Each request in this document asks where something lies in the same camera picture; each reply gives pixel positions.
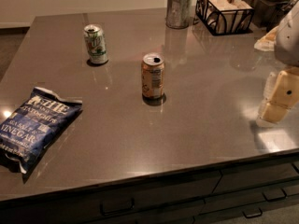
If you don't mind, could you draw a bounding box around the orange soda can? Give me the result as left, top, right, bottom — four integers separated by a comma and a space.
141, 52, 164, 99

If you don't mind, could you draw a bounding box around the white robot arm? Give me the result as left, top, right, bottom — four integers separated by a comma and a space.
256, 3, 299, 127

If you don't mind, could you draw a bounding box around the black wire napkin holder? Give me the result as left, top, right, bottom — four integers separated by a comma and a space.
193, 0, 254, 35

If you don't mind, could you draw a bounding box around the blue chip bag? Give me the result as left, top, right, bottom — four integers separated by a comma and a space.
0, 87, 82, 174

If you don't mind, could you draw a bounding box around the yellow snack bag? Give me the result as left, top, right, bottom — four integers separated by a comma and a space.
254, 26, 278, 51

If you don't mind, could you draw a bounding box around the green white 7up can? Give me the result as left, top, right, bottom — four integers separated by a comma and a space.
83, 24, 108, 64

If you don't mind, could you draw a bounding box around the upper left drawer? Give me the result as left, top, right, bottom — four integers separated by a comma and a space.
0, 171, 221, 224

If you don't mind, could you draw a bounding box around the upper right drawer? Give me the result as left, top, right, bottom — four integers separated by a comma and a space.
213, 163, 298, 194

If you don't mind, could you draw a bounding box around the drawer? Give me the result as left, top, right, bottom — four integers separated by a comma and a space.
0, 171, 221, 224
213, 163, 298, 194

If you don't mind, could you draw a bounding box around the dark snack container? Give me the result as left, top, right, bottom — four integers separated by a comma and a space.
243, 0, 298, 31

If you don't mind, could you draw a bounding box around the metal cup with straws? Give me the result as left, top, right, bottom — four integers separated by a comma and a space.
166, 0, 192, 29

